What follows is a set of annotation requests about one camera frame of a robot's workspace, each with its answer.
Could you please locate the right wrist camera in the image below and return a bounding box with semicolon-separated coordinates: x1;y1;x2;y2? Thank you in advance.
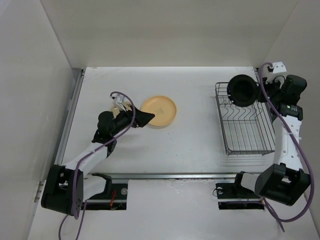
266;61;287;81

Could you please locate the front metal table rail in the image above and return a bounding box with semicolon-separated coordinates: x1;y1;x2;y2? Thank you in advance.
107;172;236;180

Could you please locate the beige bear plate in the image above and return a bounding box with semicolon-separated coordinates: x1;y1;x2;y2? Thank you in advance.
140;95;177;127

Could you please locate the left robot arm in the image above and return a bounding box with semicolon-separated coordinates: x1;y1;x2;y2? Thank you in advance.
41;106;155;218

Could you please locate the grey wire dish rack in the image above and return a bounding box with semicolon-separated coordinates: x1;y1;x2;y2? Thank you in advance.
215;82;275;156

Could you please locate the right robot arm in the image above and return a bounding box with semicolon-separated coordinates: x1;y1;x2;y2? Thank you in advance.
227;74;311;206

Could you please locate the left metal table rail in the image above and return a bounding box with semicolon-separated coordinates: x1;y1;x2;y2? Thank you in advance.
34;68;85;203

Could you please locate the black plate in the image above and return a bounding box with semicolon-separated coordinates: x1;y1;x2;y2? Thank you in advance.
227;74;258;108

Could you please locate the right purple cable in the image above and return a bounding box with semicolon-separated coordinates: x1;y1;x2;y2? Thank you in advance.
258;62;315;232

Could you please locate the metal table rail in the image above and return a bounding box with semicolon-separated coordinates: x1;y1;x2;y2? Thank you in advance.
34;68;85;203
107;172;236;180

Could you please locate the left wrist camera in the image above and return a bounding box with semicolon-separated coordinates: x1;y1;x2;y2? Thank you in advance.
111;93;127;111

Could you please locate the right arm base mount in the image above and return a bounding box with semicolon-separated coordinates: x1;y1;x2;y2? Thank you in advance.
212;182;265;210

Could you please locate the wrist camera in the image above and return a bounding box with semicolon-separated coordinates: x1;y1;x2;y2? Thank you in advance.
111;93;127;111
266;61;287;81

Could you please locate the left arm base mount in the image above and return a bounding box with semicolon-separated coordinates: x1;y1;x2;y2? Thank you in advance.
86;182;128;211

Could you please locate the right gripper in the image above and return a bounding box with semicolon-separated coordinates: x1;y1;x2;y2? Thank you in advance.
253;75;283;104

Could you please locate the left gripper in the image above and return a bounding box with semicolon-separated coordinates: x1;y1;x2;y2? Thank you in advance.
110;105;154;137

